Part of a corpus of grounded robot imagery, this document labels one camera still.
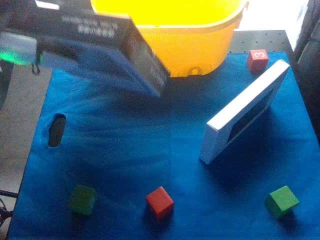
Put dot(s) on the dark blue calculator box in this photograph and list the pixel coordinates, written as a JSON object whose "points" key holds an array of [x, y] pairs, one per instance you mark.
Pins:
{"points": [[100, 30]]}

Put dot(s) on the white box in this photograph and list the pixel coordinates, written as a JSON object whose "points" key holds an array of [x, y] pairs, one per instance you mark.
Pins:
{"points": [[215, 145]]}

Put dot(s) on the red block with number three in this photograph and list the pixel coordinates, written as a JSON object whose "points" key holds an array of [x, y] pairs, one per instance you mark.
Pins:
{"points": [[257, 62]]}

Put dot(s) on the plain red wooden block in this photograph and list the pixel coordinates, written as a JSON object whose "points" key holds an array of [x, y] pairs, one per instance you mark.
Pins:
{"points": [[159, 203]]}

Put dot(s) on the blue cloth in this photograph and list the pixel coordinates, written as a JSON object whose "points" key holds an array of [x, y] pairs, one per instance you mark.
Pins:
{"points": [[150, 155]]}

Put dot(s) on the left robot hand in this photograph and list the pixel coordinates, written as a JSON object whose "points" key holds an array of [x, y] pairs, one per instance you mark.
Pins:
{"points": [[61, 50]]}

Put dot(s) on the yellow plastic bin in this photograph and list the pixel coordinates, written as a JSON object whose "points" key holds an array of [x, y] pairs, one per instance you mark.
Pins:
{"points": [[190, 45]]}

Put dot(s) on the dark background equipment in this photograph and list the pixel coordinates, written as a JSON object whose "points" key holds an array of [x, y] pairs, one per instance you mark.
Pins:
{"points": [[308, 62]]}

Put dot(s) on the green wooden block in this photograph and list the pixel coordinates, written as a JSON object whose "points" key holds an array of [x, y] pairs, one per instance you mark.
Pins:
{"points": [[281, 201], [82, 200]]}

